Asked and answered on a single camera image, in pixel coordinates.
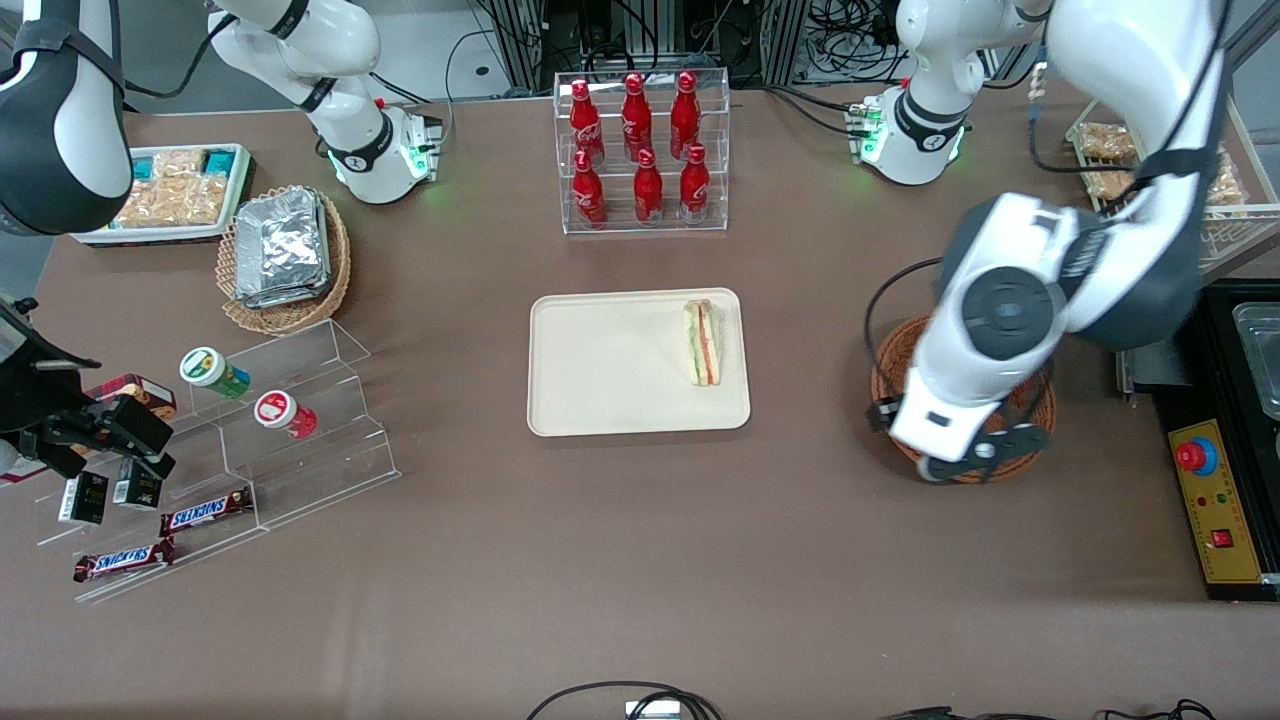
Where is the beige rectangular serving tray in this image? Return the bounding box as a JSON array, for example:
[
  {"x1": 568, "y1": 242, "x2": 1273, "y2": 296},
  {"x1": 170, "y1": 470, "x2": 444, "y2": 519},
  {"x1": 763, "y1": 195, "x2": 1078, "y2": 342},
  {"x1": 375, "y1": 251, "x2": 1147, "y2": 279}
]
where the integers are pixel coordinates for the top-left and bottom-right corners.
[{"x1": 527, "y1": 288, "x2": 752, "y2": 438}]

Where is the red-brown chocolate box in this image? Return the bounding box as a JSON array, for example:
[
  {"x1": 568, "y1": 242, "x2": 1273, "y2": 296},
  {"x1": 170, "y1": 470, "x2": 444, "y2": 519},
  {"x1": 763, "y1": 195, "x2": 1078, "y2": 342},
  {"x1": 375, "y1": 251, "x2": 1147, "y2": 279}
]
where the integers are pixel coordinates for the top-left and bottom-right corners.
[{"x1": 84, "y1": 373, "x2": 179, "y2": 422}]

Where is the clear cracker snack pack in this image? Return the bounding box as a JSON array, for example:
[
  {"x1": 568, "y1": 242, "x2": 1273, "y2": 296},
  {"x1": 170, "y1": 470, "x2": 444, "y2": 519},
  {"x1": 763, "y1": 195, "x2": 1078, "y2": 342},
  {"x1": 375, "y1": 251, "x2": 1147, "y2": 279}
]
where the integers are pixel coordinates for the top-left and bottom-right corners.
[{"x1": 113, "y1": 150, "x2": 231, "y2": 230}]

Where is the plastic-wrapped triangle sandwich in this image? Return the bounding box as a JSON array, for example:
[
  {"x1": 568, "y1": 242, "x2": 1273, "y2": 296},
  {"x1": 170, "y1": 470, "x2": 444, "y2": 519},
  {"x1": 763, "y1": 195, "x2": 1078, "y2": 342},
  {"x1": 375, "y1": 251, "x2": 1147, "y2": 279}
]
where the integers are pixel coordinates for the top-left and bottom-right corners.
[{"x1": 682, "y1": 298, "x2": 724, "y2": 388}]

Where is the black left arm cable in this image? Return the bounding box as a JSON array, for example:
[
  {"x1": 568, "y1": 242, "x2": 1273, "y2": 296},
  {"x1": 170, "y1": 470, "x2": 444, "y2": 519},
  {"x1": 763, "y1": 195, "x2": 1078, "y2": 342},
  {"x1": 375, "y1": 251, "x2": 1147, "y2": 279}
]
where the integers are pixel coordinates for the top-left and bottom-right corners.
[{"x1": 863, "y1": 257, "x2": 947, "y2": 433}]

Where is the black control box yellow panel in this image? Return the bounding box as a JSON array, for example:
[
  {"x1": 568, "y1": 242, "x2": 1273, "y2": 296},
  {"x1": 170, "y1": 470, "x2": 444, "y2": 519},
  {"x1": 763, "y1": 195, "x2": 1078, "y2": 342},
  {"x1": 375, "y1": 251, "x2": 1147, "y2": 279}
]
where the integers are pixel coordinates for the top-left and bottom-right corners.
[{"x1": 1115, "y1": 280, "x2": 1280, "y2": 604}]

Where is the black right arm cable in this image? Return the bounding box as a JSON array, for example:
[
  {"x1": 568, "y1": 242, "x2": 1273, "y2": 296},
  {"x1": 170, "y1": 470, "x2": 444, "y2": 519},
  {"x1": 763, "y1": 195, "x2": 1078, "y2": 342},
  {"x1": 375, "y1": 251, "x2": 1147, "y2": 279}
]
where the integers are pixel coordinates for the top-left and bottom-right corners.
[{"x1": 118, "y1": 14, "x2": 243, "y2": 101}]

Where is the aluminium frame with cables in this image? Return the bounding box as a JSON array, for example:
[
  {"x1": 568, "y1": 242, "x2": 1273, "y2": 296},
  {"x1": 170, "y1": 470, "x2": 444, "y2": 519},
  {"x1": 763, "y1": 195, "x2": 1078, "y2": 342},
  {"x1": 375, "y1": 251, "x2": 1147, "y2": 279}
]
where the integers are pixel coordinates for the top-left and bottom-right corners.
[{"x1": 478, "y1": 0, "x2": 906, "y2": 99}]

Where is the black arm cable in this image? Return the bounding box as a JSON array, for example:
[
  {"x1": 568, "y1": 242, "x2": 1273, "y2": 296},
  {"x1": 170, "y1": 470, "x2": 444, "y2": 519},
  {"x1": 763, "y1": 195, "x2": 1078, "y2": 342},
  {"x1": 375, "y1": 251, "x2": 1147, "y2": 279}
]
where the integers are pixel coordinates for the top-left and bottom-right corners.
[
  {"x1": 863, "y1": 257, "x2": 947, "y2": 433},
  {"x1": 118, "y1": 14, "x2": 243, "y2": 101}
]

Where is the white snack tray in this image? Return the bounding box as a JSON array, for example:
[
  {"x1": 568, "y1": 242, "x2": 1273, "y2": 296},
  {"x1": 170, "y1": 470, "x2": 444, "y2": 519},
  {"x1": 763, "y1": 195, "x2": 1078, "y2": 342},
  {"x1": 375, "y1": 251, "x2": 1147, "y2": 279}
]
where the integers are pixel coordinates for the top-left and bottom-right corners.
[{"x1": 70, "y1": 143, "x2": 257, "y2": 248}]

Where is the red cola bottle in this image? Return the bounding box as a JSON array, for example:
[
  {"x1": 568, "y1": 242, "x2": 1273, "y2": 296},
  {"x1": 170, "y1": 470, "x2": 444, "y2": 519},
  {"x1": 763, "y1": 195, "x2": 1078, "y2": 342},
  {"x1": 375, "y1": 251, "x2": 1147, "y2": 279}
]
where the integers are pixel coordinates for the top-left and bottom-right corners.
[
  {"x1": 621, "y1": 72, "x2": 654, "y2": 163},
  {"x1": 679, "y1": 143, "x2": 712, "y2": 224},
  {"x1": 633, "y1": 148, "x2": 666, "y2": 227},
  {"x1": 571, "y1": 148, "x2": 608, "y2": 227},
  {"x1": 669, "y1": 70, "x2": 702, "y2": 161},
  {"x1": 569, "y1": 79, "x2": 607, "y2": 167}
]

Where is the small black box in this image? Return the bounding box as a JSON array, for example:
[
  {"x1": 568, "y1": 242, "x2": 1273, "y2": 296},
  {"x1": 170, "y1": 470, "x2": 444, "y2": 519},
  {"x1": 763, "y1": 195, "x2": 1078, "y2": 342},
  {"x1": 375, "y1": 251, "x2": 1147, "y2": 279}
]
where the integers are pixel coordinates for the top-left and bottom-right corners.
[
  {"x1": 57, "y1": 469, "x2": 110, "y2": 527},
  {"x1": 111, "y1": 458, "x2": 165, "y2": 512}
]

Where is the brown Snickers bar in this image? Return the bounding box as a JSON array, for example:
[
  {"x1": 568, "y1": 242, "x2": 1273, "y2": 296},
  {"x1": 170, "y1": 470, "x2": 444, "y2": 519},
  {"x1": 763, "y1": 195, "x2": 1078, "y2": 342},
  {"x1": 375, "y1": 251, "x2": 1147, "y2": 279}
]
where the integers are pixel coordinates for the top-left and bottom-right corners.
[
  {"x1": 71, "y1": 537, "x2": 178, "y2": 585},
  {"x1": 159, "y1": 486, "x2": 255, "y2": 539}
]

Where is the clear acrylic stepped shelf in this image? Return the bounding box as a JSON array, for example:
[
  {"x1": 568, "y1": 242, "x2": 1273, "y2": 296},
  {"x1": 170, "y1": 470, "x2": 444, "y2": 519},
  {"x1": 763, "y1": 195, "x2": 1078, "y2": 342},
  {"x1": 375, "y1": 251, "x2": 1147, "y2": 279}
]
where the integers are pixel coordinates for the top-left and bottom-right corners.
[{"x1": 35, "y1": 318, "x2": 402, "y2": 606}]

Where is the white wire rack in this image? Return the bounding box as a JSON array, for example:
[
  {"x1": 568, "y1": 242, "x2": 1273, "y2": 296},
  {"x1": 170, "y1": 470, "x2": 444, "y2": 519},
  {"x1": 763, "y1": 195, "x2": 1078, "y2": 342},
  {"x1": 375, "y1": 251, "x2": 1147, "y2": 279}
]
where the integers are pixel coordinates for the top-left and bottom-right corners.
[{"x1": 1064, "y1": 95, "x2": 1280, "y2": 273}]

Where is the red cup with white lid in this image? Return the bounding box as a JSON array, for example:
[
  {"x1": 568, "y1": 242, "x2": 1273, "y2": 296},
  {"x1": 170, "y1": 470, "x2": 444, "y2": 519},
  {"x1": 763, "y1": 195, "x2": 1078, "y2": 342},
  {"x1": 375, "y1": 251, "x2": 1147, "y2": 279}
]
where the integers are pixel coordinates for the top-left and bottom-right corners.
[{"x1": 252, "y1": 390, "x2": 319, "y2": 442}]

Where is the round brown wicker basket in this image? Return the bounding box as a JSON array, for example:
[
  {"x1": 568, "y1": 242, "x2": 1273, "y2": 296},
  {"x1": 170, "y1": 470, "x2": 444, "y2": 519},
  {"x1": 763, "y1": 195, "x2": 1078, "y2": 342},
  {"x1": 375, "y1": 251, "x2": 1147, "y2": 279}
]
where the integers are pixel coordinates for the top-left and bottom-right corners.
[{"x1": 870, "y1": 314, "x2": 1058, "y2": 486}]

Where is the red emergency stop button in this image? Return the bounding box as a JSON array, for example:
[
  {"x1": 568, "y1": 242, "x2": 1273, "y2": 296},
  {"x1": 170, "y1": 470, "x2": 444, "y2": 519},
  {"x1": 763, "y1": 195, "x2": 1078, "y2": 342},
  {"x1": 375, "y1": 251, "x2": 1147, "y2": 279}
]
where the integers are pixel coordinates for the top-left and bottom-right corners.
[{"x1": 1174, "y1": 437, "x2": 1220, "y2": 479}]

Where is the clear acrylic bottle rack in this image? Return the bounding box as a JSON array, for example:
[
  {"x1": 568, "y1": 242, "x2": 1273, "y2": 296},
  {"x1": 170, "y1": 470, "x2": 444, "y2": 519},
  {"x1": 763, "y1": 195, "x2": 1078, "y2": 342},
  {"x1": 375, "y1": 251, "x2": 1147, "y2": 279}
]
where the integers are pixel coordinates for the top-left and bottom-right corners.
[{"x1": 553, "y1": 68, "x2": 731, "y2": 236}]

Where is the black looped table-edge cable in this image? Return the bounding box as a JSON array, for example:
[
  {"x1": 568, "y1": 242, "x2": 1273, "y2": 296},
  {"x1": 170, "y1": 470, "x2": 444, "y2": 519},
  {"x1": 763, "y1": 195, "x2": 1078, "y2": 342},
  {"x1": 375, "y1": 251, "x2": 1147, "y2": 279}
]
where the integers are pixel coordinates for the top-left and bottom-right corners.
[{"x1": 525, "y1": 680, "x2": 724, "y2": 720}]

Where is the clear plastic container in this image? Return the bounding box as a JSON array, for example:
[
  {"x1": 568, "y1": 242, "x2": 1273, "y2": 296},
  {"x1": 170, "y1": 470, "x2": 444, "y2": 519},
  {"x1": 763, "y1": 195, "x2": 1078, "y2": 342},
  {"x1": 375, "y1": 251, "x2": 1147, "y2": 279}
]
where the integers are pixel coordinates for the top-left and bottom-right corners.
[{"x1": 1231, "y1": 301, "x2": 1280, "y2": 422}]

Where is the silver foil pack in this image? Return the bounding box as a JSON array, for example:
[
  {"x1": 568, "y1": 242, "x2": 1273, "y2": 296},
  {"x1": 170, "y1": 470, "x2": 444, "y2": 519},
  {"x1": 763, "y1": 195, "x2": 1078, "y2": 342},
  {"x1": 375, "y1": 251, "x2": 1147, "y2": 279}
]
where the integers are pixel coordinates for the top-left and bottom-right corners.
[
  {"x1": 235, "y1": 188, "x2": 329, "y2": 299},
  {"x1": 240, "y1": 195, "x2": 334, "y2": 311}
]

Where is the black thin table-edge cable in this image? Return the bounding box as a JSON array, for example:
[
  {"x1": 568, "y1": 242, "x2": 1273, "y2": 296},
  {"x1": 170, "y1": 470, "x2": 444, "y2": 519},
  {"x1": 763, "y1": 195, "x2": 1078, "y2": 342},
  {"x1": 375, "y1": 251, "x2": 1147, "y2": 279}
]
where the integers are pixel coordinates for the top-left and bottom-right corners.
[{"x1": 878, "y1": 698, "x2": 1219, "y2": 720}]

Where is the oval light wicker basket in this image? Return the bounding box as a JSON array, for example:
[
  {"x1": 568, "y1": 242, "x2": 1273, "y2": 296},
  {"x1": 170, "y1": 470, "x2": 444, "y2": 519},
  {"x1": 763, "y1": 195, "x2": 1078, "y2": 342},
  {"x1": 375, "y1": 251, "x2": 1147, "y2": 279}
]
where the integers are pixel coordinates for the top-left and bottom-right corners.
[{"x1": 216, "y1": 185, "x2": 353, "y2": 337}]

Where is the green cup with white lid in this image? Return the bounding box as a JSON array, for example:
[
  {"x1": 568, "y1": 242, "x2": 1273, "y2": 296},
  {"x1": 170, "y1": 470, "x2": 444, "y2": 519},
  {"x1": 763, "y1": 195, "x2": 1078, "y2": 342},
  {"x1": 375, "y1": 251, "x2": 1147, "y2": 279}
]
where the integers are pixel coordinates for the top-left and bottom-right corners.
[{"x1": 179, "y1": 346, "x2": 252, "y2": 401}]

